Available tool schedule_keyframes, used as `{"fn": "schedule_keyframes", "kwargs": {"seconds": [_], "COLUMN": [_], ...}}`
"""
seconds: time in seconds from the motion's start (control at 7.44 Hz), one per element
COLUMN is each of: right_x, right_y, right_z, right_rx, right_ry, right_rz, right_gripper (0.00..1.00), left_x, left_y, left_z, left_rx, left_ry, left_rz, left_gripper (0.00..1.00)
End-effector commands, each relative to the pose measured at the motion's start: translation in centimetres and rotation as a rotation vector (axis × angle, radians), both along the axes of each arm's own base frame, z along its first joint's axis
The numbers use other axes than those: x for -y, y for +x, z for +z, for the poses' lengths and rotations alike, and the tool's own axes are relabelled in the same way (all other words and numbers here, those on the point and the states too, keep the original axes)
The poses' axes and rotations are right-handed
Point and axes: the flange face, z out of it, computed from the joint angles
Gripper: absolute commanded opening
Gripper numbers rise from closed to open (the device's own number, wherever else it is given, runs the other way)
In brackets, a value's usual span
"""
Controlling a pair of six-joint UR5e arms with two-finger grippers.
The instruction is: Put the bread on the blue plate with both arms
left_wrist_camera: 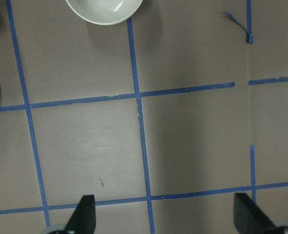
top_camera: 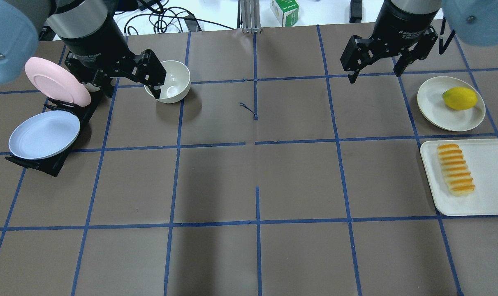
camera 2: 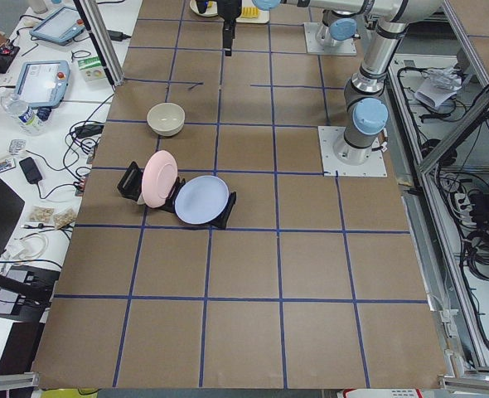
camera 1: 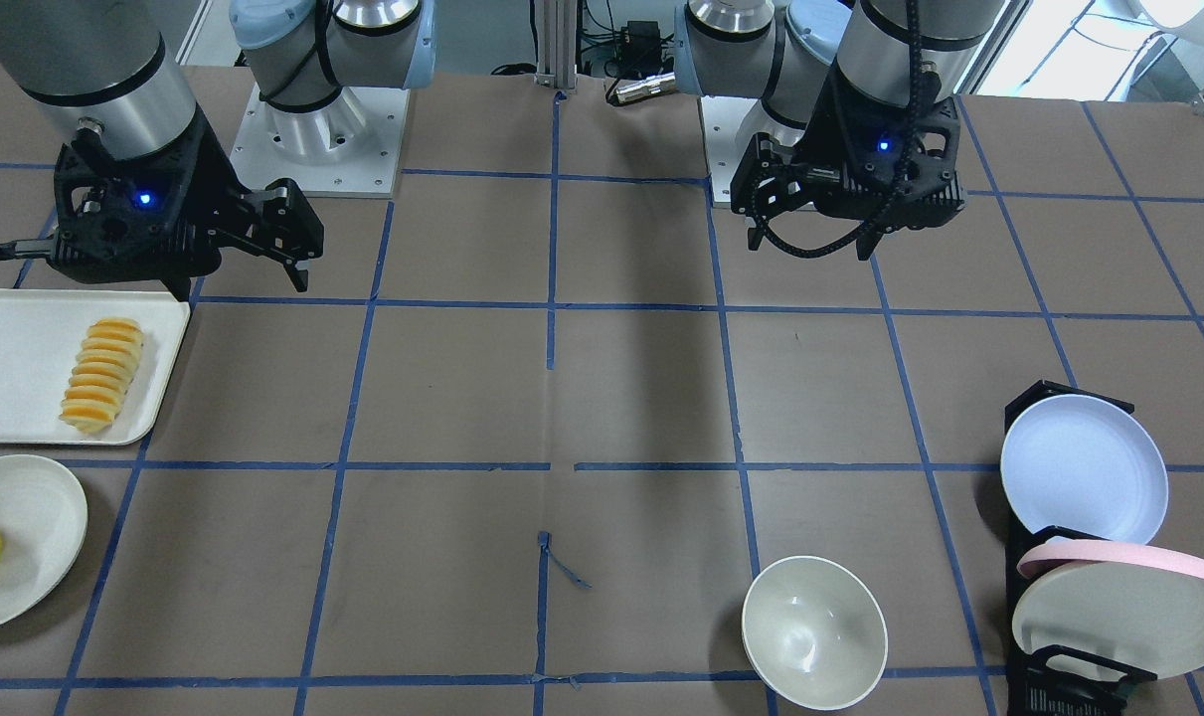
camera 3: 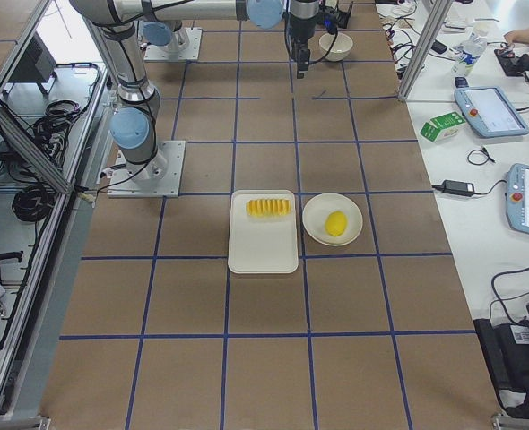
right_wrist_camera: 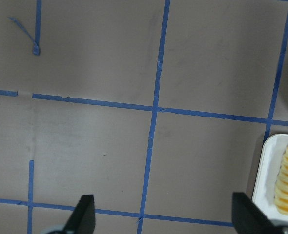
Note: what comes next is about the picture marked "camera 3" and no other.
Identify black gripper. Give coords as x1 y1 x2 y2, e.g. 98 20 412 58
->
288 0 319 79

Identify blue teach pendant far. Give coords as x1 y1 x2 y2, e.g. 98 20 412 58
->
454 86 529 138

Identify yellow lemon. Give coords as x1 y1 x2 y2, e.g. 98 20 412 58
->
325 211 348 237

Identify aluminium frame post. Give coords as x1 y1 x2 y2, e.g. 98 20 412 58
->
398 0 452 101

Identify cream bowl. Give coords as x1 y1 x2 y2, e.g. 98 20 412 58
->
318 33 354 62

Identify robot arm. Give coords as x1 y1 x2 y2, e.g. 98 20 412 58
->
71 1 284 186

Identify cream rectangular tray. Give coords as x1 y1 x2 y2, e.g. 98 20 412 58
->
228 190 299 274

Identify cream round plate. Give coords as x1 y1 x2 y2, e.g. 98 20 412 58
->
302 193 363 246

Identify black power adapter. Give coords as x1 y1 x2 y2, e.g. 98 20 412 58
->
442 179 475 197

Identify plastic water bottle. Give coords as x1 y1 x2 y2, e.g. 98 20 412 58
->
451 32 487 77

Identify green white carton box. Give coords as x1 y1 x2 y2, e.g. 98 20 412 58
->
420 111 465 142

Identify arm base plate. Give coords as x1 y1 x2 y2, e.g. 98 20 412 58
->
107 141 186 198
143 26 203 63

